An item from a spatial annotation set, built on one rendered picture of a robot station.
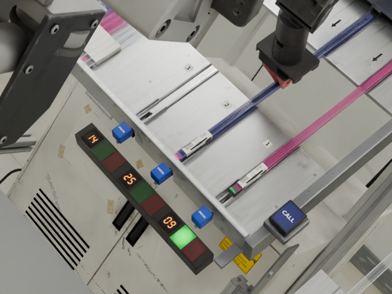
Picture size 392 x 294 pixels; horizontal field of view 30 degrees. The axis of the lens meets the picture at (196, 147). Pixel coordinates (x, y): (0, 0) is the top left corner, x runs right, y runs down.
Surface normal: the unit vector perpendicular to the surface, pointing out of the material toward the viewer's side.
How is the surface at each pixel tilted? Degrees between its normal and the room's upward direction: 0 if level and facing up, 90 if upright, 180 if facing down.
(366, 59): 44
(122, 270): 90
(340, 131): 90
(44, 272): 0
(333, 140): 90
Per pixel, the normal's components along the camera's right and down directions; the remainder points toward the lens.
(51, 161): -0.54, 0.07
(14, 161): 0.54, -0.75
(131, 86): 0.01, -0.49
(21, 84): 0.76, 0.63
